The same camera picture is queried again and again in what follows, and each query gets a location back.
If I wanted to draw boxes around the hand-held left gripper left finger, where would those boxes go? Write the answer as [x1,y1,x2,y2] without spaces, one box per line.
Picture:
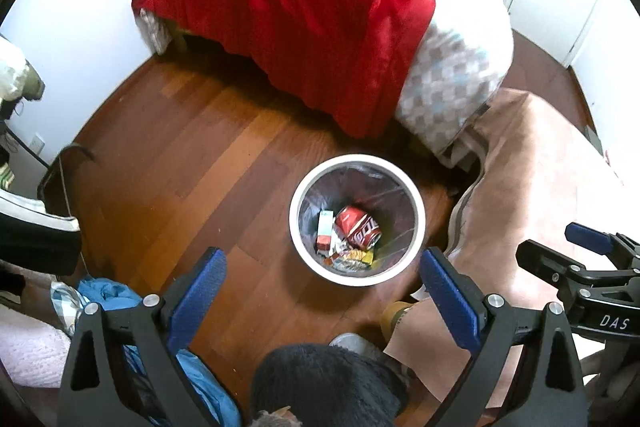
[59,247,229,427]

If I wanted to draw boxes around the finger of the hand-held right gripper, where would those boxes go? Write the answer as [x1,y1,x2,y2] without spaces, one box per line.
[564,222,640,259]
[516,239,603,294]

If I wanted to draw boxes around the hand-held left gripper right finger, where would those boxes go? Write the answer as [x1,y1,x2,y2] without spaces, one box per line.
[419,247,589,427]

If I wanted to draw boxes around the yellow snack packet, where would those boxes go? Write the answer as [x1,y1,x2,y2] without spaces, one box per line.
[330,248,375,272]

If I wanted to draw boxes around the crushed red drink can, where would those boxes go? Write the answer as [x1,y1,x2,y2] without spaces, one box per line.
[333,205,384,251]

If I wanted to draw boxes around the white round waste bin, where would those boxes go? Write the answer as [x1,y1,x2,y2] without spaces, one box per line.
[288,154,426,284]

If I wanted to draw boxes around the blue and red milk carton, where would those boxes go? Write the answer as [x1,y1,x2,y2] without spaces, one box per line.
[316,210,335,252]

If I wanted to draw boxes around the blue cloth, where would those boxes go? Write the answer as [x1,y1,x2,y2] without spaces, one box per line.
[76,276,242,427]

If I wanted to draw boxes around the pink table cover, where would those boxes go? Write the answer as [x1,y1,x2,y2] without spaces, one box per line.
[384,87,632,409]

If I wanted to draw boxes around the grey slipper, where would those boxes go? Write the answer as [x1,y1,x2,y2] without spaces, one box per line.
[329,332,417,389]

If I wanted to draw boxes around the clear bin liner bag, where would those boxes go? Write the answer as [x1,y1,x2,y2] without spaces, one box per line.
[299,161,419,276]

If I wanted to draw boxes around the checkered cloth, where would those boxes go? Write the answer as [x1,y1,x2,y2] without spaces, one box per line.
[49,282,90,334]

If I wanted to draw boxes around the person's dark fleece pants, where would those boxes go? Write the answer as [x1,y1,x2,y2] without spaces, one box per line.
[249,343,410,427]

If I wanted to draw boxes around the pink fluffy mat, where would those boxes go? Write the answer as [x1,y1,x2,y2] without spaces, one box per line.
[0,306,72,389]

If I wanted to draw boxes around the grey checkered quilt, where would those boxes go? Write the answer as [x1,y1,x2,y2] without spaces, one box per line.
[394,0,516,158]

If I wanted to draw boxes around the white and green garment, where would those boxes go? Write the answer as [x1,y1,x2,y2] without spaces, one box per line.
[0,36,47,104]

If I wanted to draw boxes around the red blanket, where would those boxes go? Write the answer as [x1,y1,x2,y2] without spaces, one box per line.
[130,0,437,139]

